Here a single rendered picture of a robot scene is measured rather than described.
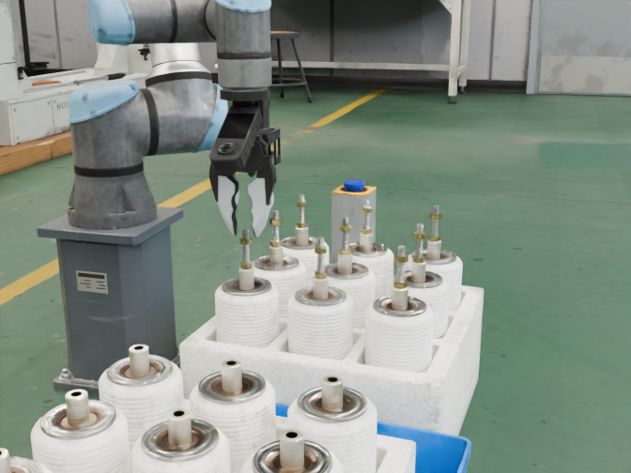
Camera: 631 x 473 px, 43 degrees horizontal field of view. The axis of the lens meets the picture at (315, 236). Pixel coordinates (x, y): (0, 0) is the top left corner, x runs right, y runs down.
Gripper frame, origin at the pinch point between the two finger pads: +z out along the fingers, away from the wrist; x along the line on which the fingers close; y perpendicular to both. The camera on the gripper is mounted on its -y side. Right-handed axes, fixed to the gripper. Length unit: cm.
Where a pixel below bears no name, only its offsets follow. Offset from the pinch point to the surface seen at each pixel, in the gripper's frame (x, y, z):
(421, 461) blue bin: -28.7, -11.8, 26.8
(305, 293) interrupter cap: -9.4, -0.1, 9.1
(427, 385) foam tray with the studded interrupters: -28.8, -9.4, 16.8
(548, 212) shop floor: -46, 155, 35
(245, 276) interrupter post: -0.2, -0.5, 7.2
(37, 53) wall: 377, 503, 15
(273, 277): -1.8, 7.7, 10.1
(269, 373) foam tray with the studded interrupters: -6.3, -7.8, 18.9
